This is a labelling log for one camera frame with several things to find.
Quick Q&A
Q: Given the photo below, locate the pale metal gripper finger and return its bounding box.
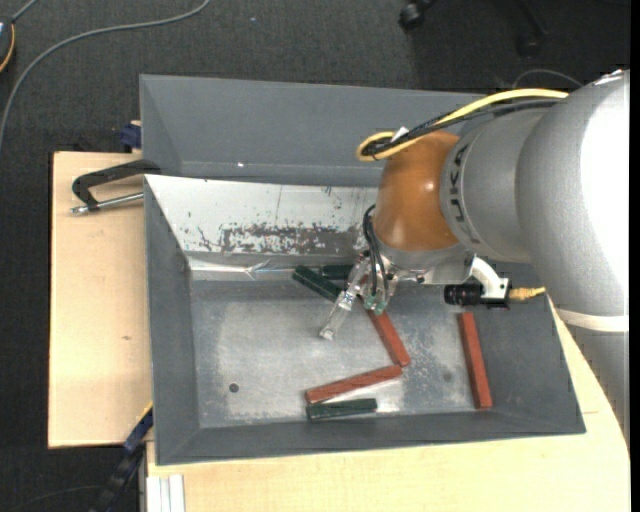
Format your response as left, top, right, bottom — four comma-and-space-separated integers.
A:
318, 291, 358, 342

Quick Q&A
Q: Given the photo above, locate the dark green flat block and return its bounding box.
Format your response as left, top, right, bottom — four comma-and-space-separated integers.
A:
319, 263, 357, 281
304, 397, 379, 423
291, 264, 347, 303

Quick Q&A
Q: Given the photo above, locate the red-brown flat block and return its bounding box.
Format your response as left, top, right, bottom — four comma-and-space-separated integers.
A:
366, 306, 413, 369
303, 363, 405, 406
456, 311, 495, 411

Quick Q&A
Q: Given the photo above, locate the grey metal bin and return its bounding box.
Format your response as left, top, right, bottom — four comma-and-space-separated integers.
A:
138, 73, 587, 466

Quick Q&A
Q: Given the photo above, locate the pale wood flat board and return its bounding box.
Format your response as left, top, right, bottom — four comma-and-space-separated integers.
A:
47, 150, 154, 449

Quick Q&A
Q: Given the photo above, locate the black cylinder on white bracket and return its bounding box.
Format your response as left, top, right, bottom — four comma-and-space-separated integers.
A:
443, 255, 529, 312

